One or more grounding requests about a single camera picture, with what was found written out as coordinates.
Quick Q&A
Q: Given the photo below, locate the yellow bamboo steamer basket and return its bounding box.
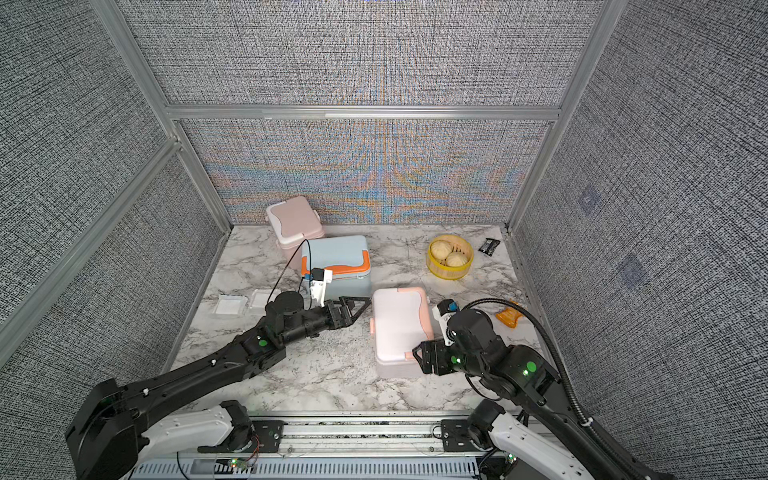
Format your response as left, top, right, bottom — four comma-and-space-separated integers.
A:
426, 234, 474, 281

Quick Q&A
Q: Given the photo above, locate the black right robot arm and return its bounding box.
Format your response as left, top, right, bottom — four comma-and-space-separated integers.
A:
412, 309, 666, 479

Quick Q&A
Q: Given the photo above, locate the aluminium front rail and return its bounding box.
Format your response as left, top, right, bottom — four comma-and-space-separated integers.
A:
107, 413, 565, 480

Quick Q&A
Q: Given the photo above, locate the white gauze packet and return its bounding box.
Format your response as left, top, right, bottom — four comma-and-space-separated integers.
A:
213, 295, 249, 316
249, 289, 274, 310

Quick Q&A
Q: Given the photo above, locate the small black wrapper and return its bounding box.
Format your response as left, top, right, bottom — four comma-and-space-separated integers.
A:
478, 238, 501, 257

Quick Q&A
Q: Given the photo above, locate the pink first aid box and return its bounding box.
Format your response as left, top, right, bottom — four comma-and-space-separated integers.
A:
266, 196, 325, 251

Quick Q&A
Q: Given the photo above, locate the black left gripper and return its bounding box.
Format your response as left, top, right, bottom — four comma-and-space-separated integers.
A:
281, 297, 370, 350

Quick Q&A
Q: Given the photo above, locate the orange small object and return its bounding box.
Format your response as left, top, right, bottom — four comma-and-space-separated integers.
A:
495, 307, 526, 329

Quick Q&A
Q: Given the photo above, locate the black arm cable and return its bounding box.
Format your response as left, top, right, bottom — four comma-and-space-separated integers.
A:
266, 238, 313, 304
461, 298, 595, 427

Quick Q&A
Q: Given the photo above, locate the blue orange first aid box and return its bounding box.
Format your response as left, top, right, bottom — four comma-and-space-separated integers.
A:
301, 235, 372, 300

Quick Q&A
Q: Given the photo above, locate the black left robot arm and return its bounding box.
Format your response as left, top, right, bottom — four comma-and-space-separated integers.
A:
65, 291, 371, 479

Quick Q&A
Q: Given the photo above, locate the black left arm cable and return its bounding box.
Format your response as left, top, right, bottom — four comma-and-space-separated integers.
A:
266, 238, 313, 304

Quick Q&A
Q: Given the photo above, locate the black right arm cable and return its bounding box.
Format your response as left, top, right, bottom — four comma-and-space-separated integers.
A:
461, 298, 595, 427

